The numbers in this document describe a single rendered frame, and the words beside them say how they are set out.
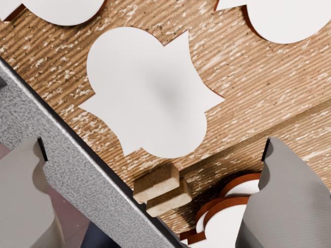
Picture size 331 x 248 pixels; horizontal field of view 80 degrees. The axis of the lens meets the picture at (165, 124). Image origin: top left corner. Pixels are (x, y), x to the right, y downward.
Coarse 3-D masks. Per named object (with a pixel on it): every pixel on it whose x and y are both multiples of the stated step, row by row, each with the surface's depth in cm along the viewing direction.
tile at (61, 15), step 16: (0, 0) 15; (16, 0) 15; (32, 0) 15; (48, 0) 15; (64, 0) 15; (80, 0) 15; (96, 0) 15; (0, 16) 16; (48, 16) 16; (64, 16) 16; (80, 16) 16; (96, 16) 17
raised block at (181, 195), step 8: (184, 184) 24; (168, 192) 25; (176, 192) 24; (184, 192) 23; (152, 200) 25; (160, 200) 24; (168, 200) 24; (176, 200) 24; (184, 200) 24; (152, 208) 24; (160, 208) 24; (168, 208) 24; (152, 216) 25
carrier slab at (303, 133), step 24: (288, 120) 23; (312, 120) 22; (240, 144) 24; (264, 144) 23; (288, 144) 23; (312, 144) 23; (192, 168) 25; (216, 168) 25; (240, 168) 25; (312, 168) 25; (192, 192) 27; (216, 192) 27; (168, 216) 29; (192, 216) 29
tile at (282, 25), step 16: (224, 0) 15; (240, 0) 15; (256, 0) 15; (272, 0) 15; (288, 0) 15; (304, 0) 15; (320, 0) 15; (256, 16) 16; (272, 16) 16; (288, 16) 16; (304, 16) 16; (320, 16) 16; (256, 32) 17; (272, 32) 16; (288, 32) 17; (304, 32) 17
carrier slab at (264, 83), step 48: (144, 0) 16; (192, 0) 16; (0, 48) 18; (48, 48) 18; (192, 48) 18; (240, 48) 18; (288, 48) 18; (48, 96) 20; (240, 96) 20; (288, 96) 20; (96, 144) 23
